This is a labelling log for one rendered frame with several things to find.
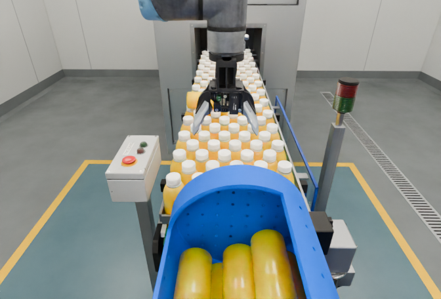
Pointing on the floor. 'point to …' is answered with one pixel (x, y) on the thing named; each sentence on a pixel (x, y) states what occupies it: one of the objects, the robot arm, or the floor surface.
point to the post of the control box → (148, 230)
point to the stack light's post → (329, 166)
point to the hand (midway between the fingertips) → (225, 134)
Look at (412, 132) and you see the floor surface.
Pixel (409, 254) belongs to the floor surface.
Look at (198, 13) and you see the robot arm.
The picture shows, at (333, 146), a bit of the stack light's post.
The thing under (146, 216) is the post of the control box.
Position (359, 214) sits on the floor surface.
